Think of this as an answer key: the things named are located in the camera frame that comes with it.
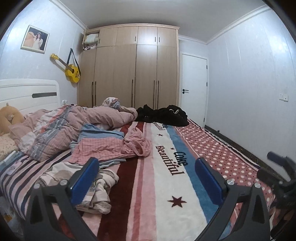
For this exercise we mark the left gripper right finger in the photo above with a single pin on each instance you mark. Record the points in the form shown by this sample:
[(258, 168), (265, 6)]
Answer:
[(252, 222)]

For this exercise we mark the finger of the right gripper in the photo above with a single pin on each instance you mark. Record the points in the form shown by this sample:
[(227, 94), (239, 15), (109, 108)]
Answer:
[(279, 160), (268, 177)]

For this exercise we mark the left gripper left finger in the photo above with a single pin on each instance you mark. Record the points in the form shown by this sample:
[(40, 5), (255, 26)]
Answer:
[(41, 221)]

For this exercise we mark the cream grey patterned pants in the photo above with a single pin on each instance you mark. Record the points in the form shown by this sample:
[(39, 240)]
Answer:
[(96, 199)]

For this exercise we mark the black clothing pile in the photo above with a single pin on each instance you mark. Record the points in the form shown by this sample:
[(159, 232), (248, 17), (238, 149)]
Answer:
[(171, 115)]

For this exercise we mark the pink plaid quilt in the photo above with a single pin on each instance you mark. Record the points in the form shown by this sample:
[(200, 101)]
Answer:
[(45, 133)]

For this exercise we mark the striped fleece bed blanket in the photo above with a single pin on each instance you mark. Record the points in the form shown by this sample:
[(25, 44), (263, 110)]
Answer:
[(158, 197)]

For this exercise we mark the blue folded cloth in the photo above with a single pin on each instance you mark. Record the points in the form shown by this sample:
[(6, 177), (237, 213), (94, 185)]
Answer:
[(99, 136)]

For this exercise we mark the pink checked folded garment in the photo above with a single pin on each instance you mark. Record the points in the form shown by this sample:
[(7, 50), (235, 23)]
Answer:
[(133, 144)]

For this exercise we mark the white room door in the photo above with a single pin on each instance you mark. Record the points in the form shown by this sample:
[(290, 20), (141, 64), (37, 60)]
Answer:
[(194, 87)]

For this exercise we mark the white bed headboard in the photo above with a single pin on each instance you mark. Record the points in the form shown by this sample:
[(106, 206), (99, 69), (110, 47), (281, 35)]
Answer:
[(30, 95)]

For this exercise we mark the yellow ukulele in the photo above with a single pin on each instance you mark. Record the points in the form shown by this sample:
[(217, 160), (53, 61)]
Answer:
[(71, 71)]

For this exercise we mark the beige wooden wardrobe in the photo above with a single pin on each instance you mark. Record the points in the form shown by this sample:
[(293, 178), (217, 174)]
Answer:
[(137, 63)]

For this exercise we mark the white wall switch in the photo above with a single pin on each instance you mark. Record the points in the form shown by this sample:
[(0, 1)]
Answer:
[(283, 97)]

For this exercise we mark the framed wall photo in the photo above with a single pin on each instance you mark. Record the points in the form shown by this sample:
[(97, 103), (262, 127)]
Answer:
[(35, 40)]

